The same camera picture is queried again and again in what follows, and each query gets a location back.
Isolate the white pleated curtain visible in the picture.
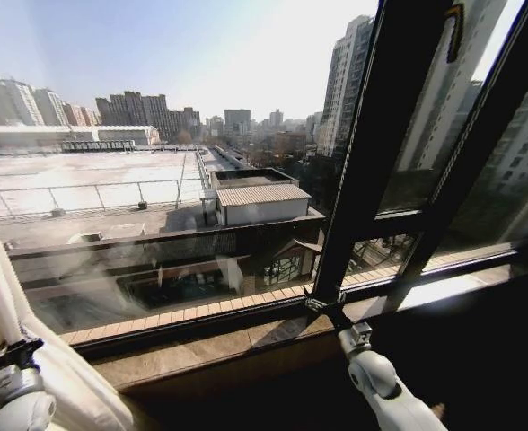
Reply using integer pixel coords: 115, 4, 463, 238
0, 197, 136, 431

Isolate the brown stone window sill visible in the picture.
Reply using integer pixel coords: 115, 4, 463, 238
68, 262, 528, 394

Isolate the white rooftop shed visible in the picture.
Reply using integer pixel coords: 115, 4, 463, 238
213, 182, 313, 228

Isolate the tall grey tower building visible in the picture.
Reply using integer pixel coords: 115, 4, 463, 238
315, 13, 378, 161

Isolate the black window frame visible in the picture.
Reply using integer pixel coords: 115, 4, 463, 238
311, 0, 528, 315

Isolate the black window handle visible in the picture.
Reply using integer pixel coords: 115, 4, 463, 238
442, 3, 466, 65

